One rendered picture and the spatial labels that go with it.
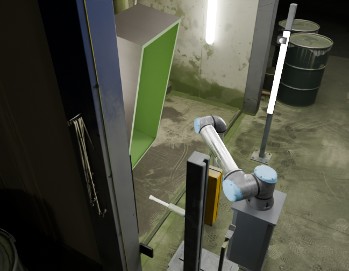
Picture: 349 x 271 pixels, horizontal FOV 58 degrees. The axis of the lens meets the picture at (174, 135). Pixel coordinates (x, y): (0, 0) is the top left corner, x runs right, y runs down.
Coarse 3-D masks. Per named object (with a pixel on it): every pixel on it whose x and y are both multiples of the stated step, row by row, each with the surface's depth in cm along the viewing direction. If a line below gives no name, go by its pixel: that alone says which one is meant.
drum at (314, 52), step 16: (288, 48) 411; (304, 48) 391; (320, 48) 386; (288, 64) 416; (304, 64) 401; (320, 64) 402; (288, 80) 425; (304, 80) 413; (320, 80) 423; (288, 96) 435; (304, 96) 427
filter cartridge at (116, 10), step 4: (112, 0) 339; (116, 0) 341; (120, 0) 342; (124, 0) 345; (116, 4) 343; (120, 4) 345; (124, 4) 348; (128, 4) 355; (116, 8) 344; (120, 8) 346; (124, 8) 350; (128, 8) 356; (116, 12) 349
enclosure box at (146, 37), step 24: (120, 24) 199; (144, 24) 206; (168, 24) 214; (120, 48) 190; (144, 48) 254; (168, 48) 245; (120, 72) 200; (144, 72) 267; (168, 72) 257; (144, 96) 281; (144, 120) 298; (144, 144) 296
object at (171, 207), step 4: (152, 196) 262; (156, 200) 261; (160, 200) 261; (164, 204) 259; (168, 204) 259; (172, 204) 259; (168, 208) 258; (172, 208) 257; (176, 208) 257; (180, 208) 257; (176, 212) 257; (180, 212) 255; (184, 212) 255; (184, 224) 270
